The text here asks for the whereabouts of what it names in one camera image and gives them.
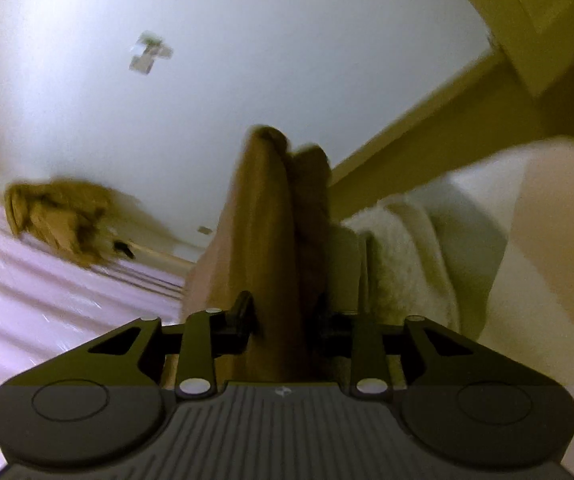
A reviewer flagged brown long sleeve garment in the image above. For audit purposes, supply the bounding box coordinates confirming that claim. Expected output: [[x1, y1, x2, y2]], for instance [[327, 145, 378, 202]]
[[181, 126, 349, 387]]

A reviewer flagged cream fleece blanket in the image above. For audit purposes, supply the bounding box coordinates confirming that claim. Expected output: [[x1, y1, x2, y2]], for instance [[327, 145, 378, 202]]
[[342, 195, 460, 333]]

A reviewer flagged checkered teddy bear quilt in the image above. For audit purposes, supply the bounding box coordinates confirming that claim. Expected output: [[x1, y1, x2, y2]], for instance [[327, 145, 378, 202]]
[[416, 134, 574, 480]]

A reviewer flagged pink pleated curtain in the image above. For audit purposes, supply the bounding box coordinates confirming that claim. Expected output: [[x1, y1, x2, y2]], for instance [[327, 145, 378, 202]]
[[0, 204, 184, 469]]

